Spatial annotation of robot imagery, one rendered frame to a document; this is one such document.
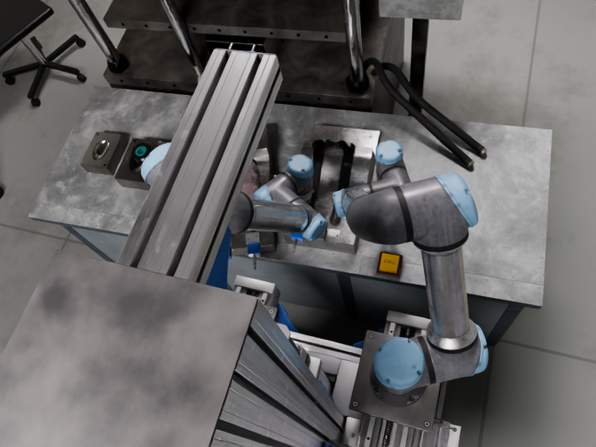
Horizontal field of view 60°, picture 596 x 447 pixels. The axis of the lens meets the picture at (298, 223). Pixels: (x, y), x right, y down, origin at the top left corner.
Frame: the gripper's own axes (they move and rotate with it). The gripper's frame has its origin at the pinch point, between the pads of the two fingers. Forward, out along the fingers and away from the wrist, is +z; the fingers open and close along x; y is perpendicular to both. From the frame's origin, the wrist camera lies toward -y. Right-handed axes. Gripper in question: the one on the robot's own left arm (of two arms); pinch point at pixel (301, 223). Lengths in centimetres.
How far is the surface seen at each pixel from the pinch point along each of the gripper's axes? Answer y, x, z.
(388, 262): 3.4, 31.8, 6.8
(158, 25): -78, -83, -8
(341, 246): 1.4, 14.9, 6.6
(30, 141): -87, -206, 113
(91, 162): -19, -94, 19
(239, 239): 4.4, -21.7, 12.6
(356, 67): -71, 5, -9
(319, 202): -12.6, 3.9, 3.6
